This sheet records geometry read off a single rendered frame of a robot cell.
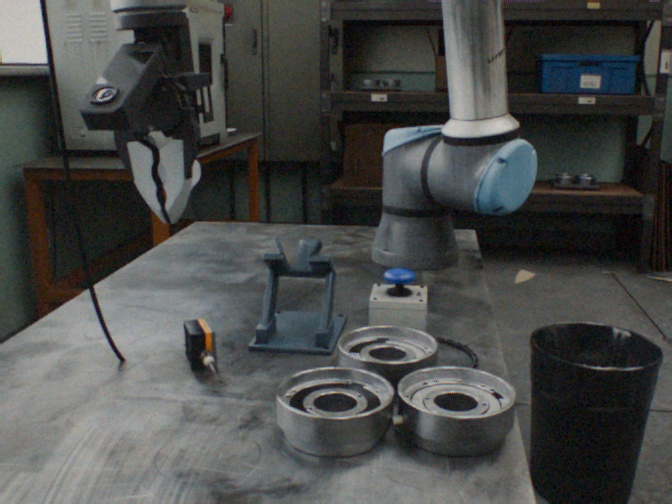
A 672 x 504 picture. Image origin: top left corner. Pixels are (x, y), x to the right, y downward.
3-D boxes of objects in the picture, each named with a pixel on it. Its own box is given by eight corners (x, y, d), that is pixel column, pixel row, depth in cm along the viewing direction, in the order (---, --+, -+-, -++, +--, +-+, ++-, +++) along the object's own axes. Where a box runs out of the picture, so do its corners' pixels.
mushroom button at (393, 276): (413, 314, 87) (415, 275, 86) (381, 312, 88) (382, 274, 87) (415, 303, 91) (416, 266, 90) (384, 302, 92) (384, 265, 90)
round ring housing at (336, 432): (357, 474, 57) (358, 429, 56) (254, 440, 62) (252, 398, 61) (411, 421, 66) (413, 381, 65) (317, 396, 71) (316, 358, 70)
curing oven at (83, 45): (199, 159, 279) (192, -12, 262) (58, 157, 287) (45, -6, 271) (240, 143, 338) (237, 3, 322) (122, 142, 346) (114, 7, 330)
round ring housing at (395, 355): (445, 399, 70) (447, 361, 69) (340, 402, 70) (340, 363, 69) (427, 358, 80) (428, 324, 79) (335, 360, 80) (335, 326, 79)
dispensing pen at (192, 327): (205, 364, 68) (176, 311, 83) (207, 403, 69) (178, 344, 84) (227, 361, 69) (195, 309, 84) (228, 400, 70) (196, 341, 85)
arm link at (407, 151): (415, 194, 129) (417, 119, 125) (473, 205, 119) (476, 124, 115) (367, 202, 121) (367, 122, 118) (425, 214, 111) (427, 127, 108)
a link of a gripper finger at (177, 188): (215, 212, 78) (205, 128, 75) (193, 226, 72) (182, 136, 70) (189, 212, 79) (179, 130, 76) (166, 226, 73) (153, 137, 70)
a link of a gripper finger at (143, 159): (188, 212, 79) (179, 130, 76) (164, 226, 73) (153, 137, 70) (163, 213, 79) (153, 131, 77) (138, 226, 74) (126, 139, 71)
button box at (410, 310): (425, 338, 86) (427, 300, 85) (368, 335, 87) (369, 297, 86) (426, 316, 94) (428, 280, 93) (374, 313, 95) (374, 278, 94)
